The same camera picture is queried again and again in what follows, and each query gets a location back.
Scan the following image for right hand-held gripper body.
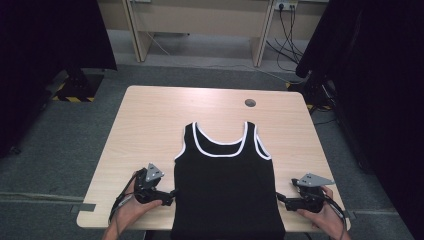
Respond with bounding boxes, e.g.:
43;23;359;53
285;172;336;214

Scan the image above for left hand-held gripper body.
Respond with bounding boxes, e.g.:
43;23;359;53
133;162;170;205

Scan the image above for black tank top white trim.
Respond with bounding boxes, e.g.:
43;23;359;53
170;121;287;240

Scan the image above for person's right hand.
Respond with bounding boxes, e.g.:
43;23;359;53
296;185;348;240

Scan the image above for person's left hand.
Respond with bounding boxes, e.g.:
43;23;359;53
113;169;164;234

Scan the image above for grey floor tape strip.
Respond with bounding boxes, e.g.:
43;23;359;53
69;202;97;214

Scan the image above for black stand base striped tape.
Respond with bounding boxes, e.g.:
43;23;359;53
285;77;337;113
51;68;105;104

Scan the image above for black curtain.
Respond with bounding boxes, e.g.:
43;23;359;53
0;0;118;158
295;0;424;240

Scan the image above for beige wooden desk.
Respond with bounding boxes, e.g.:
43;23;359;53
97;0;331;68

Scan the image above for left hand-held gripper cable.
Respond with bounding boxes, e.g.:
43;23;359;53
107;168;148;225

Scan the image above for hand-held gripper cable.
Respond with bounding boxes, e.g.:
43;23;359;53
318;190;348;240
107;168;148;225

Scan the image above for right hand-held gripper cable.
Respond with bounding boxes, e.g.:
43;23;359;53
318;190;348;240

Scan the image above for black power cables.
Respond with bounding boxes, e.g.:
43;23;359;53
265;3;305;73

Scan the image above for white wall socket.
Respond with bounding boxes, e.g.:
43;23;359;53
273;0;299;11

